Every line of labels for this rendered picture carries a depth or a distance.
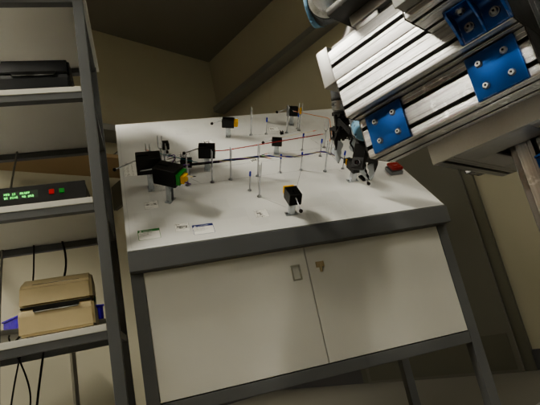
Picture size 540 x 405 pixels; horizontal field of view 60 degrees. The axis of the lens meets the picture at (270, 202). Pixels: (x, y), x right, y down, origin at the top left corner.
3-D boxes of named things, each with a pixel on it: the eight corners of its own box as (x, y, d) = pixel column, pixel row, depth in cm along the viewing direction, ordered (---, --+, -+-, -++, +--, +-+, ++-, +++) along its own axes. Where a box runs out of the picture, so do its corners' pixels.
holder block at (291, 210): (293, 228, 163) (296, 204, 157) (282, 210, 172) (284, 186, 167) (306, 227, 164) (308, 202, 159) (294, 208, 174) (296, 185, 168)
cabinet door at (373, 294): (469, 329, 170) (437, 225, 180) (330, 362, 154) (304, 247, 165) (464, 330, 172) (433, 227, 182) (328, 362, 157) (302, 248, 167)
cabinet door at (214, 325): (329, 363, 155) (303, 247, 165) (161, 403, 140) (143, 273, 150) (327, 363, 157) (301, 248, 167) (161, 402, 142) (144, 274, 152)
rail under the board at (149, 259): (451, 221, 178) (446, 205, 180) (129, 272, 145) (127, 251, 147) (443, 224, 183) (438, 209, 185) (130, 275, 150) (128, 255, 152)
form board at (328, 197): (128, 255, 149) (127, 251, 148) (115, 128, 230) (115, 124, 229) (443, 208, 182) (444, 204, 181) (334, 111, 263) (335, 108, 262)
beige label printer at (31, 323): (96, 326, 142) (90, 263, 147) (18, 341, 135) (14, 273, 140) (100, 332, 169) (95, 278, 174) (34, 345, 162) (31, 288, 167)
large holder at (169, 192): (144, 189, 180) (140, 155, 172) (185, 198, 176) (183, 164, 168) (134, 197, 175) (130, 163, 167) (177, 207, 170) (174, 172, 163)
